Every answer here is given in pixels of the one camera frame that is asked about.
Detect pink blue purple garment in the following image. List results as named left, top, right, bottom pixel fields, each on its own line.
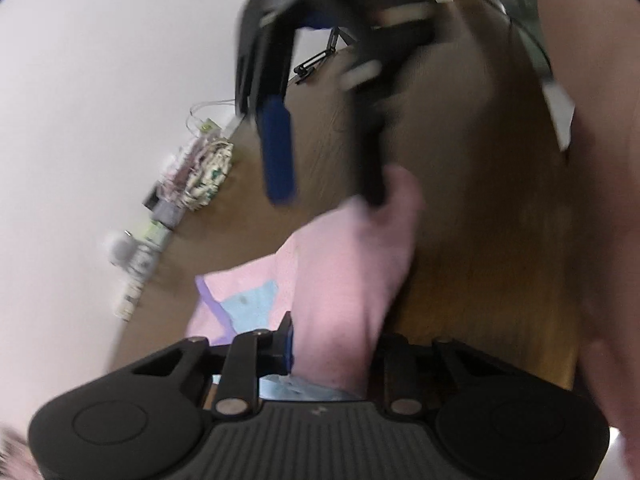
left=186, top=165, right=424, bottom=402

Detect person right forearm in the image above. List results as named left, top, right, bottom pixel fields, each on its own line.
left=538, top=0, right=639, bottom=478

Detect folded floral clothes stack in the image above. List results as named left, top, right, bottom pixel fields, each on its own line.
left=157, top=136, right=234, bottom=211

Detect green spray bottle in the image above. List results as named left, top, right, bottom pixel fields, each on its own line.
left=198, top=118, right=221, bottom=138

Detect white power strip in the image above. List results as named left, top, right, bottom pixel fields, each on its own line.
left=113, top=280, right=143, bottom=322

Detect pink artificial flower bouquet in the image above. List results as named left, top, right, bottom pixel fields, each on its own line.
left=0, top=428, right=43, bottom=480

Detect white astronaut robot figure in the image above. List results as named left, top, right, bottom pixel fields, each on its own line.
left=105, top=231, right=160, bottom=283

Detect green tissue packs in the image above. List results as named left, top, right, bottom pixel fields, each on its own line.
left=141, top=220, right=172, bottom=252

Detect white charger cables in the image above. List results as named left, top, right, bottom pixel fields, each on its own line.
left=185, top=97, right=246, bottom=141

